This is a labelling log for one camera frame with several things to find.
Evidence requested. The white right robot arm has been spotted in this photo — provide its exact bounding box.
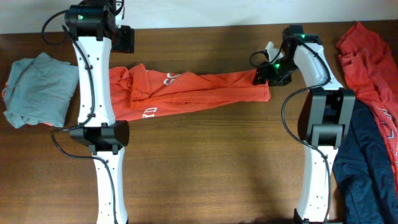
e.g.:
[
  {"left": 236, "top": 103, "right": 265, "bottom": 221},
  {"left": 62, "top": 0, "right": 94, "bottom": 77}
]
[{"left": 252, "top": 24, "right": 356, "bottom": 223}]

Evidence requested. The navy blue garment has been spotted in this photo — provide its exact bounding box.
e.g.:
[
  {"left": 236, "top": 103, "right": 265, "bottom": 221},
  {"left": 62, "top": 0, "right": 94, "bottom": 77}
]
[{"left": 333, "top": 100, "right": 397, "bottom": 223}]

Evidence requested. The folded grey t-shirt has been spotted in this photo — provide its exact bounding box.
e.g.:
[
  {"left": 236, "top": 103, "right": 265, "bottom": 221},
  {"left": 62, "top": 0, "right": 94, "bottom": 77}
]
[{"left": 2, "top": 52, "right": 79, "bottom": 128}]

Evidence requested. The orange printed t-shirt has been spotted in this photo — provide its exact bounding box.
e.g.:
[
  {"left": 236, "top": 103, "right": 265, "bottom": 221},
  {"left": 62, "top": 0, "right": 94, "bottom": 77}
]
[{"left": 109, "top": 64, "right": 271, "bottom": 121}]

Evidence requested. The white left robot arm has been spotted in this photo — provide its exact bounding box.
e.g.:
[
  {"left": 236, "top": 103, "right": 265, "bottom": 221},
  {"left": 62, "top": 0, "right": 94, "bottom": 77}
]
[{"left": 65, "top": 1, "right": 134, "bottom": 223}]

